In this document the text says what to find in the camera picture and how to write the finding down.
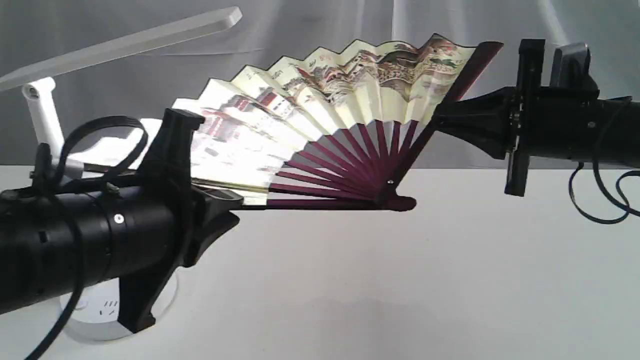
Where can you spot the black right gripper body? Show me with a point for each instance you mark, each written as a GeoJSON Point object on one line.
{"type": "Point", "coordinates": [530, 65]}

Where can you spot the white desk lamp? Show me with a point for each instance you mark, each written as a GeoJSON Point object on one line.
{"type": "Point", "coordinates": [92, 312]}

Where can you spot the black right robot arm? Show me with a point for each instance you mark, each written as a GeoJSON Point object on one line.
{"type": "Point", "coordinates": [565, 120]}

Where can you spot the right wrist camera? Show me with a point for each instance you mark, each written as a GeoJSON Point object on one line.
{"type": "Point", "coordinates": [570, 68]}

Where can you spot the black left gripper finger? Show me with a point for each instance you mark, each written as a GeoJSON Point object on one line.
{"type": "Point", "coordinates": [214, 199]}
{"type": "Point", "coordinates": [207, 234]}

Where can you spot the painted paper folding fan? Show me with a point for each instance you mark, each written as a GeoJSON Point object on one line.
{"type": "Point", "coordinates": [331, 131]}

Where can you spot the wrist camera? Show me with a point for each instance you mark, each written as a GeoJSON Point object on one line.
{"type": "Point", "coordinates": [71, 170]}
{"type": "Point", "coordinates": [570, 68]}

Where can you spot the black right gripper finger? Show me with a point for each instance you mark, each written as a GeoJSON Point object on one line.
{"type": "Point", "coordinates": [487, 113]}
{"type": "Point", "coordinates": [495, 145]}

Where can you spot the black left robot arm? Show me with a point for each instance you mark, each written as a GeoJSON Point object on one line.
{"type": "Point", "coordinates": [55, 235]}

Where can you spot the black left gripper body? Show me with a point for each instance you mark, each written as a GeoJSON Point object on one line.
{"type": "Point", "coordinates": [150, 219]}

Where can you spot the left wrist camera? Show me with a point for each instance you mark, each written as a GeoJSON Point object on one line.
{"type": "Point", "coordinates": [71, 170]}

